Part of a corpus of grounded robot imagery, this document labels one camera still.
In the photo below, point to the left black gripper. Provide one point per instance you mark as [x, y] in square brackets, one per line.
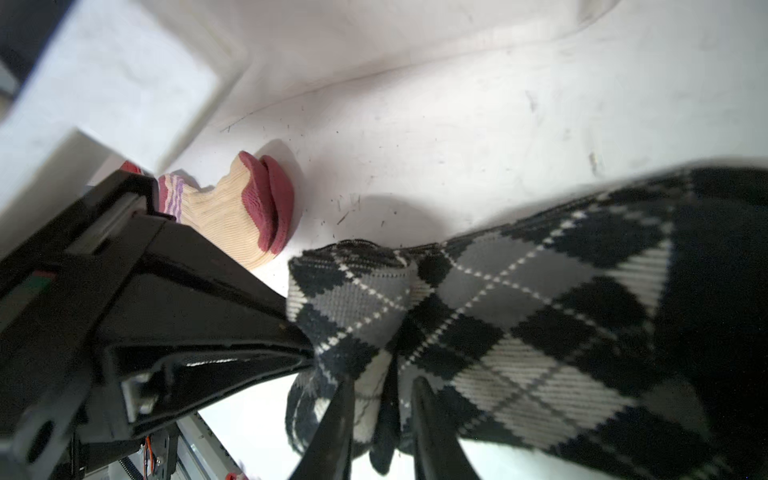
[116, 322]

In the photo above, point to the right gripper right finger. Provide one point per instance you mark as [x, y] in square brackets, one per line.
[437, 452]

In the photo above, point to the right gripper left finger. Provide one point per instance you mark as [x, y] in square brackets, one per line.
[329, 454]

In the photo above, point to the black grey argyle sock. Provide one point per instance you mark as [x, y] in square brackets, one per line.
[625, 331]

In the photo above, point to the beige maroon striped sock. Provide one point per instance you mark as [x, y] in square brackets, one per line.
[247, 214]

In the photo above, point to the red snack chip bag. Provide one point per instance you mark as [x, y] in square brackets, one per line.
[132, 168]

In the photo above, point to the white compartment organizer tray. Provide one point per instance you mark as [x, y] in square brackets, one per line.
[84, 80]

